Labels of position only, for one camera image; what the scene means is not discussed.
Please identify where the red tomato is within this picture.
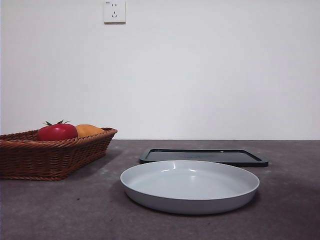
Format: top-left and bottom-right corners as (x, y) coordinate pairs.
(37, 119), (79, 142)

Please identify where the pale grey round plate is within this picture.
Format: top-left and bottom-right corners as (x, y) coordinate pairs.
(119, 160), (261, 216)

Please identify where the orange-brown potato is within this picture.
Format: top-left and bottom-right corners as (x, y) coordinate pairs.
(74, 124), (105, 138)

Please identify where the black rectangular tray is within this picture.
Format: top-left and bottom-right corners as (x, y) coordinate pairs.
(139, 147), (269, 168)

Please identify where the brown wicker basket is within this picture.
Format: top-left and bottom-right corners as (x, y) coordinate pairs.
(0, 127), (118, 182)

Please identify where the white wall socket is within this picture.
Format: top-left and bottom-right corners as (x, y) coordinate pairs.
(103, 0), (127, 25)

